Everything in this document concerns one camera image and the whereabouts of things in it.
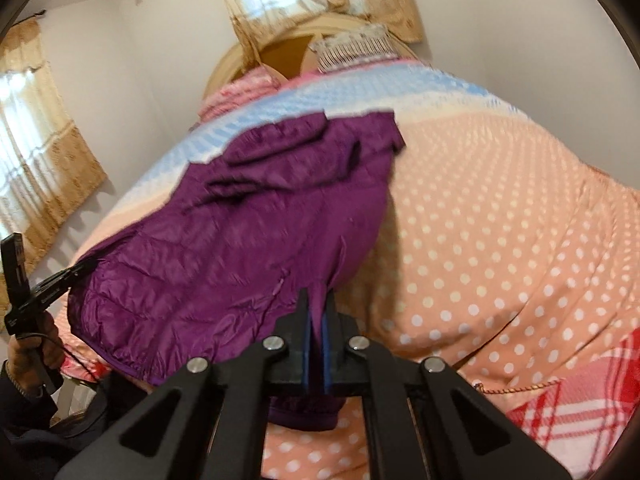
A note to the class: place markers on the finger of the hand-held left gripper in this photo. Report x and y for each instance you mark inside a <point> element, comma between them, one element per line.
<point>65,280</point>

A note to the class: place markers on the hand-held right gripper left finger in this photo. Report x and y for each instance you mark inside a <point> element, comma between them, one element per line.
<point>306,355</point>

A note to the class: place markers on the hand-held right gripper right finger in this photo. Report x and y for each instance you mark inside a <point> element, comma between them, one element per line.
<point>327,355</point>

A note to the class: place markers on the purple hooded puffer jacket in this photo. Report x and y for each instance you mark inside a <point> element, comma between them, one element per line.
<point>225,240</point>

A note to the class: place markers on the person's left forearm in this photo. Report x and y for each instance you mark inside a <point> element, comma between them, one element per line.
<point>20,410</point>

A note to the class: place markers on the person's left hand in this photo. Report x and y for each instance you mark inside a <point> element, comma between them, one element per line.
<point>35,360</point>

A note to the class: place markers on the person's dark clothing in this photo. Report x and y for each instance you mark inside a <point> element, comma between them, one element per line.
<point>100,405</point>

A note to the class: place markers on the wide yellow patterned curtain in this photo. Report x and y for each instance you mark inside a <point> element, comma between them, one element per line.
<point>45,150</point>

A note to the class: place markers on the bed with polka-dot sheet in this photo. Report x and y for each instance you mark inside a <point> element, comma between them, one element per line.
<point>475,210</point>

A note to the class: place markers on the pink folded blanket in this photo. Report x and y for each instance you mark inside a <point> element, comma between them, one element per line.
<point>235,92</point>

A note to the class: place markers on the red plaid sheet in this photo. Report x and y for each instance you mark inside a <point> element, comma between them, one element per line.
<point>575,410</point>

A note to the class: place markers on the dark curtain rod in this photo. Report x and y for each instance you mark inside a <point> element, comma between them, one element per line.
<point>30,16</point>

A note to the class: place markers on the cream wooden headboard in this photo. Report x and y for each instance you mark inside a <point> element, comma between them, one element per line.
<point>280,50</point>

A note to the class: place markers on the striped frilled pillow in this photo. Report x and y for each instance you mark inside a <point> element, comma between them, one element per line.
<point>350,47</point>

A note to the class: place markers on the narrow yellow patterned curtain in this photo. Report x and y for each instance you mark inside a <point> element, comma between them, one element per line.
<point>380,5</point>

